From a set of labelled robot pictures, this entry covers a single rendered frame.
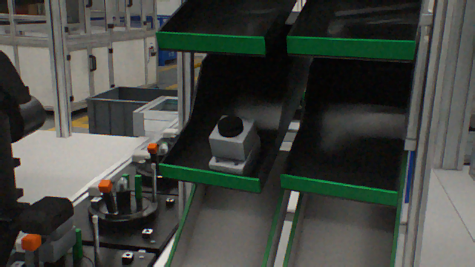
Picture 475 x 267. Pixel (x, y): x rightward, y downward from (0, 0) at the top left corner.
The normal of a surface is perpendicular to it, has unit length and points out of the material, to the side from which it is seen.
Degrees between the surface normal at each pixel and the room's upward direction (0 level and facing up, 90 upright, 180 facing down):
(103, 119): 90
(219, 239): 45
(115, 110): 90
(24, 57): 90
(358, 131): 25
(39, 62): 90
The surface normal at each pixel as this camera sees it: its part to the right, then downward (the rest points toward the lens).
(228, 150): -0.36, 0.62
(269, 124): -0.14, -0.77
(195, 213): 0.93, 0.11
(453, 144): -0.20, 0.26
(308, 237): -0.25, -0.51
